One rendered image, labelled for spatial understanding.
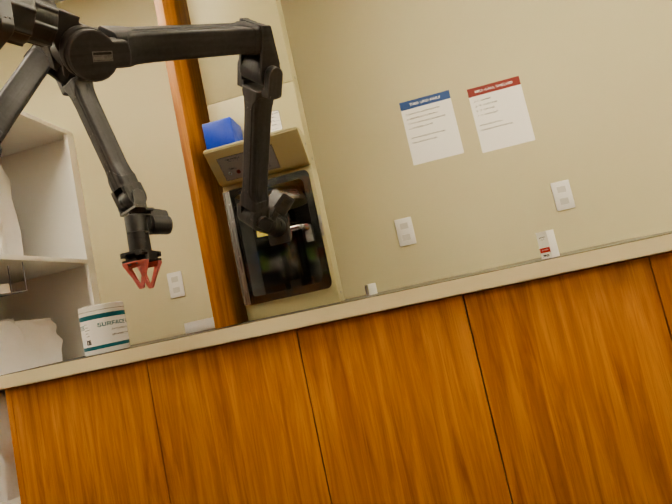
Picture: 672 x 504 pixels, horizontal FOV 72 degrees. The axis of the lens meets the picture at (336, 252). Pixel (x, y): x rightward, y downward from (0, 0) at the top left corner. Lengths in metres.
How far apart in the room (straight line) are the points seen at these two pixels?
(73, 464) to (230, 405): 0.51
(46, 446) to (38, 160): 1.44
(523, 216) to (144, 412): 1.52
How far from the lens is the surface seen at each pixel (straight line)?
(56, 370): 1.59
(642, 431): 1.39
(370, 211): 1.95
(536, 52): 2.19
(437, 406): 1.27
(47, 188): 2.60
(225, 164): 1.59
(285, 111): 1.66
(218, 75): 1.79
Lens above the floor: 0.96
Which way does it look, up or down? 5 degrees up
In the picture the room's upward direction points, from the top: 12 degrees counter-clockwise
